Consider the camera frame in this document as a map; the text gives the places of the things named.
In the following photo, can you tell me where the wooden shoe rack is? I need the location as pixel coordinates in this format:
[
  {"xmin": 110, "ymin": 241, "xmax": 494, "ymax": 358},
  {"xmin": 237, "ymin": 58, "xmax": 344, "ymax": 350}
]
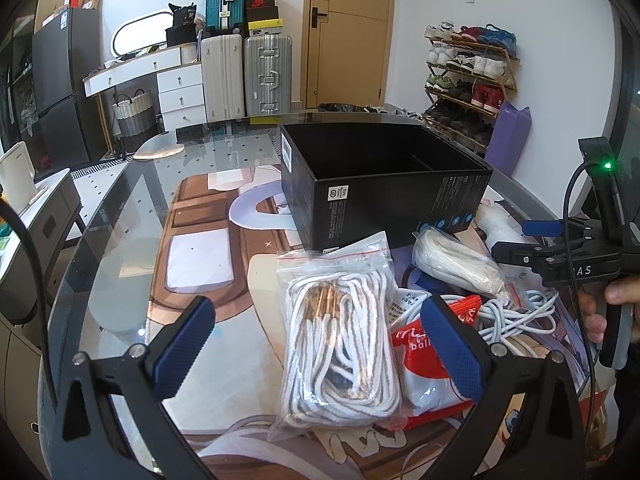
[{"xmin": 422, "ymin": 35, "xmax": 521, "ymax": 153}]

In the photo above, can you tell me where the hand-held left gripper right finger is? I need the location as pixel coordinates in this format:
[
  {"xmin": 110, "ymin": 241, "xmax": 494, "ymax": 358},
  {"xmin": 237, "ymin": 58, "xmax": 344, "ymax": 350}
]
[{"xmin": 420, "ymin": 294, "xmax": 586, "ymax": 480}]

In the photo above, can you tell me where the black cardboard box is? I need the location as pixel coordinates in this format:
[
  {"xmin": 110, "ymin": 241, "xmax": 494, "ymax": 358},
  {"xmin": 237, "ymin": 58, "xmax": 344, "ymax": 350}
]
[{"xmin": 280, "ymin": 122, "xmax": 495, "ymax": 253}]

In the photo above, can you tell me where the woven laundry basket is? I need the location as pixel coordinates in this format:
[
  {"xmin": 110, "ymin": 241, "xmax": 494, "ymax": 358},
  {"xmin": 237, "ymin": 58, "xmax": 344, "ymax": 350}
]
[{"xmin": 111, "ymin": 89, "xmax": 158, "ymax": 137}]

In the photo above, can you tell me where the purple yoga mat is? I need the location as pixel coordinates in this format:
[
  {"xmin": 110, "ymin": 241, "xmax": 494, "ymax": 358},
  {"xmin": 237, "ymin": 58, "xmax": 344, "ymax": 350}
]
[{"xmin": 484, "ymin": 101, "xmax": 532, "ymax": 176}]

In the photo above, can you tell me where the white stool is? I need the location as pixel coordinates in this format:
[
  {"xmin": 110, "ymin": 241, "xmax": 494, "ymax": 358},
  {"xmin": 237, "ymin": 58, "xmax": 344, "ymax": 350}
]
[{"xmin": 132, "ymin": 132, "xmax": 183, "ymax": 161}]

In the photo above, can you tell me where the shoe rack with shoes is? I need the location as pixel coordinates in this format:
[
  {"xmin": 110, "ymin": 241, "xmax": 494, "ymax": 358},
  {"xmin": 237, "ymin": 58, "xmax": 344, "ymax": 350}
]
[{"xmin": 424, "ymin": 21, "xmax": 518, "ymax": 146}]

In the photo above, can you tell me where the silver suitcase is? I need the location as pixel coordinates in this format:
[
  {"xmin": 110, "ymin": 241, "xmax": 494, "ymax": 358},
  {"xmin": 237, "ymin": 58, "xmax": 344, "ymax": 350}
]
[{"xmin": 243, "ymin": 35, "xmax": 293, "ymax": 117}]

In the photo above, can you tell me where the black refrigerator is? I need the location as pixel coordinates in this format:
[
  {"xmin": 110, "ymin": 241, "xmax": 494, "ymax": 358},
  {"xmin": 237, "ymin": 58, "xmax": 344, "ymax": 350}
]
[{"xmin": 31, "ymin": 7, "xmax": 101, "ymax": 171}]

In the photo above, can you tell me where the pile of colourful snack packets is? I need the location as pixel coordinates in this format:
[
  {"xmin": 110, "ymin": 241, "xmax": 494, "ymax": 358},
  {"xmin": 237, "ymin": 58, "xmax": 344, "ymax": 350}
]
[{"xmin": 0, "ymin": 205, "xmax": 12, "ymax": 263}]

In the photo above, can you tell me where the loose shoes group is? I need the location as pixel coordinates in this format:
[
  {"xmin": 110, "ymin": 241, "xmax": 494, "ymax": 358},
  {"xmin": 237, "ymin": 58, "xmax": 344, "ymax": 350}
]
[{"xmin": 362, "ymin": 104, "xmax": 426, "ymax": 118}]

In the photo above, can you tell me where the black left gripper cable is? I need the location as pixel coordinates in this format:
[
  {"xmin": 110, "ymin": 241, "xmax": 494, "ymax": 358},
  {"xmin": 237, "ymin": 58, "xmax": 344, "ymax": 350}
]
[{"xmin": 0, "ymin": 199, "xmax": 56, "ymax": 401}]

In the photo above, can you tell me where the printed table mat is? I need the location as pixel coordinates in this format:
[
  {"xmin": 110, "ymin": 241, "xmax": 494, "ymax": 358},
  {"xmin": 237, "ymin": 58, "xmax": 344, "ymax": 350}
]
[{"xmin": 145, "ymin": 160, "xmax": 616, "ymax": 480}]

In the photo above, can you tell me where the black bag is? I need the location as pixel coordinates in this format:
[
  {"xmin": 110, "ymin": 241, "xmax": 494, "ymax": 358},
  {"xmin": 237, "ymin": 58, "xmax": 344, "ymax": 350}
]
[{"xmin": 166, "ymin": 2, "xmax": 201, "ymax": 47}]

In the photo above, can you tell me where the white suitcase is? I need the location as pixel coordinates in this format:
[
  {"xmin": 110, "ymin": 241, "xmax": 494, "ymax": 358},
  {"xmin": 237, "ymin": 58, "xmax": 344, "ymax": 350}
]
[{"xmin": 200, "ymin": 34, "xmax": 246, "ymax": 121}]

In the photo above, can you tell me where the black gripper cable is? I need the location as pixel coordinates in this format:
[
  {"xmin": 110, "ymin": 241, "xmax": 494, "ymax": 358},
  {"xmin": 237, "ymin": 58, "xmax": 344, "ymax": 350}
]
[
  {"xmin": 0, "ymin": 199, "xmax": 56, "ymax": 401},
  {"xmin": 561, "ymin": 160, "xmax": 608, "ymax": 411}
]

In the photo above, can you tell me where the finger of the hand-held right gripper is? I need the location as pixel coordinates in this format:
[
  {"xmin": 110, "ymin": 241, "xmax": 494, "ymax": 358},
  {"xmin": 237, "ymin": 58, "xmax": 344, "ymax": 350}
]
[
  {"xmin": 521, "ymin": 217, "xmax": 591, "ymax": 242},
  {"xmin": 491, "ymin": 240, "xmax": 557, "ymax": 270}
]

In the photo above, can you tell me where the white foam pouch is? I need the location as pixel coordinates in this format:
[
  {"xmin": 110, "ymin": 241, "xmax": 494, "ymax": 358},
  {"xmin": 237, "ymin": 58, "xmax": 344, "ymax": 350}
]
[{"xmin": 472, "ymin": 200, "xmax": 531, "ymax": 281}]

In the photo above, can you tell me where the oval mirror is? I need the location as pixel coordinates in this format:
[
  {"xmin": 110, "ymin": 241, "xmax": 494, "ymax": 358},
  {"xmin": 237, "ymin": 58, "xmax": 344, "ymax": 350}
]
[{"xmin": 111, "ymin": 9, "xmax": 173, "ymax": 57}]

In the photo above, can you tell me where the white dresser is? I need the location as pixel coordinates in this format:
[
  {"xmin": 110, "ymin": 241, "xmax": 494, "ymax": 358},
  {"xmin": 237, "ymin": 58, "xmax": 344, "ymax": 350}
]
[{"xmin": 82, "ymin": 42, "xmax": 207, "ymax": 128}]

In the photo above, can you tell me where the yellow and black shoe box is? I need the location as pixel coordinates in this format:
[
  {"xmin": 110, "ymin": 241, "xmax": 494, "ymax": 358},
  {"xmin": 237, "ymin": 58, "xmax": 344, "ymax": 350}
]
[{"xmin": 248, "ymin": 19, "xmax": 283, "ymax": 37}]

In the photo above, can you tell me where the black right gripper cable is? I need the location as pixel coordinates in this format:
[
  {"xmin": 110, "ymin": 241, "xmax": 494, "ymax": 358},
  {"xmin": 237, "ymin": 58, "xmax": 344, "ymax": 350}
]
[{"xmin": 561, "ymin": 160, "xmax": 608, "ymax": 411}]

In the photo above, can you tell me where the white printed packet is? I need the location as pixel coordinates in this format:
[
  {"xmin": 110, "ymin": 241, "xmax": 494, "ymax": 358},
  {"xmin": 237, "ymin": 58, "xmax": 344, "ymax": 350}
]
[{"xmin": 387, "ymin": 287, "xmax": 436, "ymax": 333}]

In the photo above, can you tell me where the white cable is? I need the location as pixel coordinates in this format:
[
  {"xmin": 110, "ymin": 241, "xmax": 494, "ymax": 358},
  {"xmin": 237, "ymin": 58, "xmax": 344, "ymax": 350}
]
[{"xmin": 475, "ymin": 287, "xmax": 561, "ymax": 358}]

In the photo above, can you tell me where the glass door wardrobe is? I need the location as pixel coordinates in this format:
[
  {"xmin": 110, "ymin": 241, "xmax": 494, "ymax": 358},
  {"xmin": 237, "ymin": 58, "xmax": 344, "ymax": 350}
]
[{"xmin": 0, "ymin": 15, "xmax": 36, "ymax": 151}]

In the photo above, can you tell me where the wooden door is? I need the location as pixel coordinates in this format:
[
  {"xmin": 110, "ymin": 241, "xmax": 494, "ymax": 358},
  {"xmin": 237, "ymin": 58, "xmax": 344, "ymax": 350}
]
[{"xmin": 302, "ymin": 0, "xmax": 397, "ymax": 111}]

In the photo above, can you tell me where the red and white packet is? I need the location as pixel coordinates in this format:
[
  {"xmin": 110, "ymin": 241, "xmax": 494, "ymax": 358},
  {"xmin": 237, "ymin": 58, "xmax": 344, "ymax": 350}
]
[{"xmin": 390, "ymin": 295, "xmax": 483, "ymax": 431}]

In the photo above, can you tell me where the bag of white striped ropes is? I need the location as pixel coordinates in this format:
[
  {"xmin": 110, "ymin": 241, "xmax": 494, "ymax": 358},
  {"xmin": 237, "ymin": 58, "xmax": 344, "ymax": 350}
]
[{"xmin": 267, "ymin": 231, "xmax": 403, "ymax": 443}]

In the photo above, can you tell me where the bag of cream rope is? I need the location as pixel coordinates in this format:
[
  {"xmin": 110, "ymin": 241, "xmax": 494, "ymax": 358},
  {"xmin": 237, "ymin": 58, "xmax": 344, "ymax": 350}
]
[{"xmin": 411, "ymin": 227, "xmax": 507, "ymax": 297}]

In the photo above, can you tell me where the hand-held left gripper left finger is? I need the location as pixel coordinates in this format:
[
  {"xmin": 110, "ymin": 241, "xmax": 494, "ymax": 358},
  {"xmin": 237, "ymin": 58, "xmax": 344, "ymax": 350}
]
[{"xmin": 59, "ymin": 296, "xmax": 217, "ymax": 480}]

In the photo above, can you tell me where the person's right hand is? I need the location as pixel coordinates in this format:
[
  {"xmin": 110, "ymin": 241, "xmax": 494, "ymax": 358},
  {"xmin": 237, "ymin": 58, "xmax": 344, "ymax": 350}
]
[{"xmin": 579, "ymin": 275, "xmax": 640, "ymax": 345}]

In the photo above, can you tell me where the grey cabinet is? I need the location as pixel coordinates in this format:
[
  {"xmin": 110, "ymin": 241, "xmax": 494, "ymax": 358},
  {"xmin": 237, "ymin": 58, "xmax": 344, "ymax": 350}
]
[{"xmin": 0, "ymin": 167, "xmax": 83, "ymax": 326}]

